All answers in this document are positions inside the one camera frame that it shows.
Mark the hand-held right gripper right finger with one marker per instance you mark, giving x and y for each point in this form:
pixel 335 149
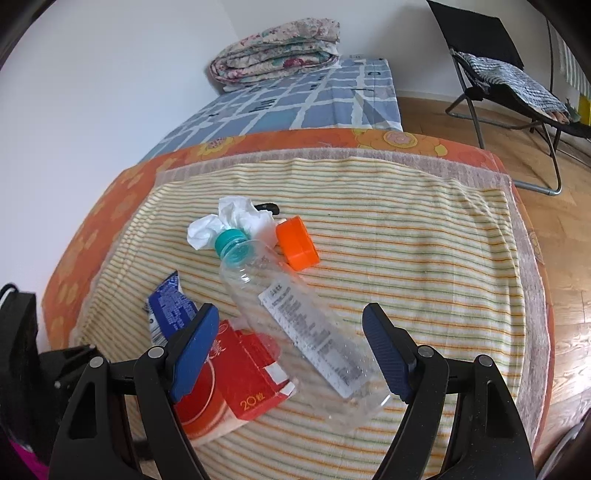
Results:
pixel 388 350

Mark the white curved object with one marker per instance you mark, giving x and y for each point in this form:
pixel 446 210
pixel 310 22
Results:
pixel 565 443

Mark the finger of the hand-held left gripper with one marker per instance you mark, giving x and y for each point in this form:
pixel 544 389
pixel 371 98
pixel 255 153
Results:
pixel 64 367

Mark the yellow plastic crate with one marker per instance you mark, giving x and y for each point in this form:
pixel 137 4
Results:
pixel 585 108

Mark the hanging green striped towel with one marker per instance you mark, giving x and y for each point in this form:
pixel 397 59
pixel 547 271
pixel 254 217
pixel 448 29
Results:
pixel 577 69

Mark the small black object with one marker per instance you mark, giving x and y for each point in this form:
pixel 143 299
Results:
pixel 270 207

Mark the dark blue snack wrapper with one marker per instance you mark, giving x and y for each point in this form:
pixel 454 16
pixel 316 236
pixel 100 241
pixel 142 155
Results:
pixel 171 307

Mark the folded floral quilt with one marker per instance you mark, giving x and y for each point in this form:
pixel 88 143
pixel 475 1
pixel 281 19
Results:
pixel 277 55

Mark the white tissue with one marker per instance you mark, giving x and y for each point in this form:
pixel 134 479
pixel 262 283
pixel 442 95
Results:
pixel 240 214

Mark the pink cloth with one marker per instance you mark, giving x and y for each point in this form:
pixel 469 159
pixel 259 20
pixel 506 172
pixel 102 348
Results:
pixel 21 461

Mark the red cardboard carton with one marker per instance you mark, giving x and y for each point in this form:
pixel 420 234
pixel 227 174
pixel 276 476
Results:
pixel 249 369

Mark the yellow striped towel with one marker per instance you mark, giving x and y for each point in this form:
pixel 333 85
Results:
pixel 415 258

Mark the black folding chair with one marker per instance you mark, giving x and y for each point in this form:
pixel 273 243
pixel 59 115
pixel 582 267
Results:
pixel 471 27

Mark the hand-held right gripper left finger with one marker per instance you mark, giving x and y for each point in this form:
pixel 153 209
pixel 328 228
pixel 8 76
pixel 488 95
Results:
pixel 194 355

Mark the checked chair cushion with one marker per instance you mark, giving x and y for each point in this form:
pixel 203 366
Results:
pixel 517 81

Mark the blue checked bed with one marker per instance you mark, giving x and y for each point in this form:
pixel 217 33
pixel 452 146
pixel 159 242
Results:
pixel 277 101

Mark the orange plastic cap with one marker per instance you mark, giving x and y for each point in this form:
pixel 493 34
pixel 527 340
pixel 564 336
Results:
pixel 295 240

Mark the clear bottle with teal cap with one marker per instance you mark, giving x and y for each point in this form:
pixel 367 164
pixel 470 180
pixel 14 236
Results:
pixel 295 323

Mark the orange floral blanket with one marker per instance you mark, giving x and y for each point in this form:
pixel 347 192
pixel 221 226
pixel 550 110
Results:
pixel 415 143

